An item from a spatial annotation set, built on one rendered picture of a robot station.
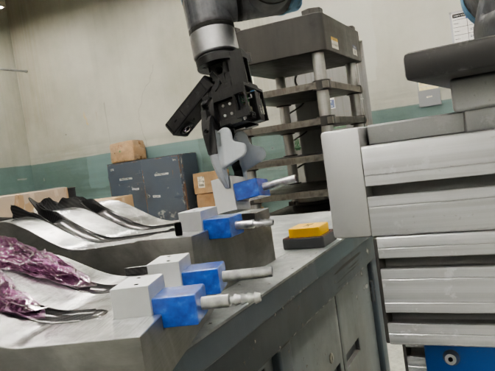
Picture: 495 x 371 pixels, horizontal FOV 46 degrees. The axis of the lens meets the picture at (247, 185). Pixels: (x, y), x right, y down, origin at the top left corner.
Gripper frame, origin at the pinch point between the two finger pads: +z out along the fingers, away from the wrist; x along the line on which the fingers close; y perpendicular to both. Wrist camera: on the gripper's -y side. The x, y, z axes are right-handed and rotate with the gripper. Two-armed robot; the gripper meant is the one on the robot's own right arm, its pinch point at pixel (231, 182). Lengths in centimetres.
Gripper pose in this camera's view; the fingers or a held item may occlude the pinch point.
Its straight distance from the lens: 92.6
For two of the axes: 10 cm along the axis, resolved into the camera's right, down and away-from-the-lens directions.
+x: 4.4, 0.3, 9.0
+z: 2.0, 9.7, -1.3
